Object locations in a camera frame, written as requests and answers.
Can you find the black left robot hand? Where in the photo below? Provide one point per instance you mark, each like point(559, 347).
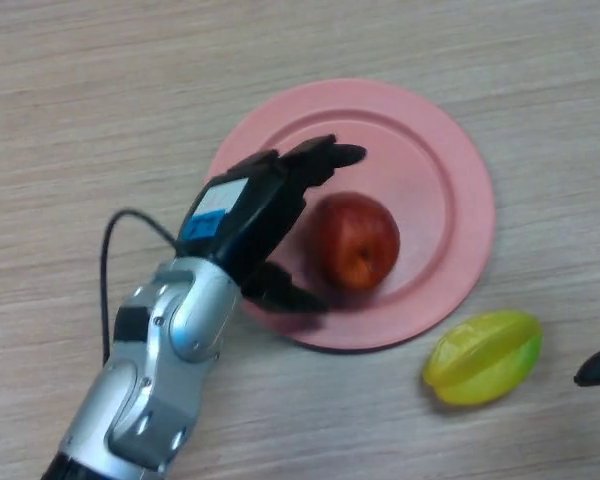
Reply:
point(250, 215)

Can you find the yellow green starfruit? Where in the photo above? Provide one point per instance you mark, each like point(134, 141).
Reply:
point(480, 360)

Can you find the pink round plate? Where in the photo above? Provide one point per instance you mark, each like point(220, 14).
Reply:
point(430, 200)

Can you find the red apple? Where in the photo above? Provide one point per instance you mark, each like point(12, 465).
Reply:
point(362, 240)

